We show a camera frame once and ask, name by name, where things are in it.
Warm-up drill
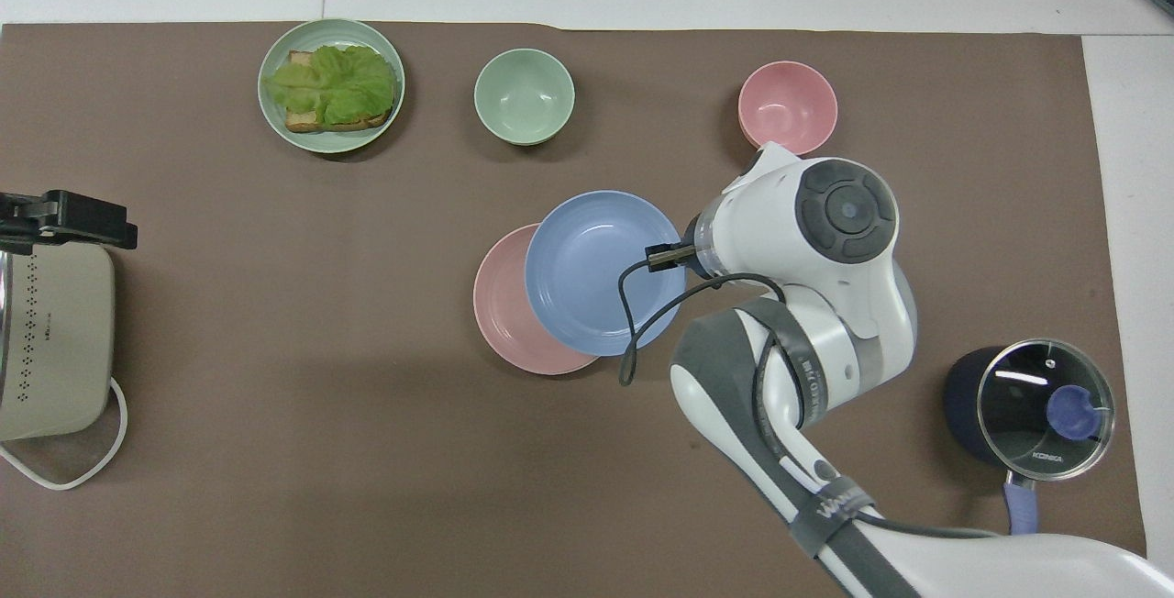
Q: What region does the blue plate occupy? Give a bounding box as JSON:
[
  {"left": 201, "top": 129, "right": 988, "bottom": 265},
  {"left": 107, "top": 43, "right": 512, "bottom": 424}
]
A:
[{"left": 525, "top": 191, "right": 688, "bottom": 358}]

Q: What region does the pink plate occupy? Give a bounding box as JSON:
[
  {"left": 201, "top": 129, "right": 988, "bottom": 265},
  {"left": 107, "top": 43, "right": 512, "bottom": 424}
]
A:
[{"left": 473, "top": 223, "right": 600, "bottom": 376}]

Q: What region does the green bowl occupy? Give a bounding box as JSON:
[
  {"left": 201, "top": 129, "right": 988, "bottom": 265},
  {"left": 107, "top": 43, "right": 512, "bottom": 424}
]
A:
[{"left": 473, "top": 49, "right": 576, "bottom": 146}]

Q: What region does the pink bowl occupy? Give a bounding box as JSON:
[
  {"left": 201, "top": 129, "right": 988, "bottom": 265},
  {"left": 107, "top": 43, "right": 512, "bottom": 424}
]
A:
[{"left": 737, "top": 61, "right": 838, "bottom": 157}]

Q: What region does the green lettuce leaf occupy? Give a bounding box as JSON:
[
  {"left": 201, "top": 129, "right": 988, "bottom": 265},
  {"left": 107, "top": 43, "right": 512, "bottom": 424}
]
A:
[{"left": 264, "top": 45, "right": 398, "bottom": 126}]

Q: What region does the toast slice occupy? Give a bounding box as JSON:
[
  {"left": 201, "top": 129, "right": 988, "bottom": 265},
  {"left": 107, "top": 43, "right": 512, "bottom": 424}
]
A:
[{"left": 284, "top": 50, "right": 396, "bottom": 134}]

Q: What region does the green plate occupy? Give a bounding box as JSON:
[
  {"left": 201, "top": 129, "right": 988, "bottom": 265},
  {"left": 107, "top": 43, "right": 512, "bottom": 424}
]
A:
[{"left": 258, "top": 18, "right": 406, "bottom": 155}]

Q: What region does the dark blue pot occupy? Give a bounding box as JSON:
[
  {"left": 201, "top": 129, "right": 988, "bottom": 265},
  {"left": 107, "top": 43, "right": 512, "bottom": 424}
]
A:
[{"left": 943, "top": 346, "right": 1041, "bottom": 536}]

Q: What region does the glass lid with blue knob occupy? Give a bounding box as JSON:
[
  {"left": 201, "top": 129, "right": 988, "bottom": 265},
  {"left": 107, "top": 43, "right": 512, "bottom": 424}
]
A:
[{"left": 977, "top": 338, "right": 1117, "bottom": 482}]

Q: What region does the beige electric cooker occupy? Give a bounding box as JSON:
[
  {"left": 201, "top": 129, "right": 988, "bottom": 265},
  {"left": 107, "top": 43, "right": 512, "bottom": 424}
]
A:
[{"left": 0, "top": 244, "right": 116, "bottom": 442}]

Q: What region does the black cable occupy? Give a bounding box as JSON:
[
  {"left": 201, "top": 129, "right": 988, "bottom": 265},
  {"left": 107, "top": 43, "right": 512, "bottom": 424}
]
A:
[{"left": 617, "top": 243, "right": 824, "bottom": 491}]

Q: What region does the white power cord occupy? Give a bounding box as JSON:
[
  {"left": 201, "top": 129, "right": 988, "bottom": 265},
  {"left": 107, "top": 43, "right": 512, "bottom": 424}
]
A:
[{"left": 0, "top": 377, "right": 128, "bottom": 492}]

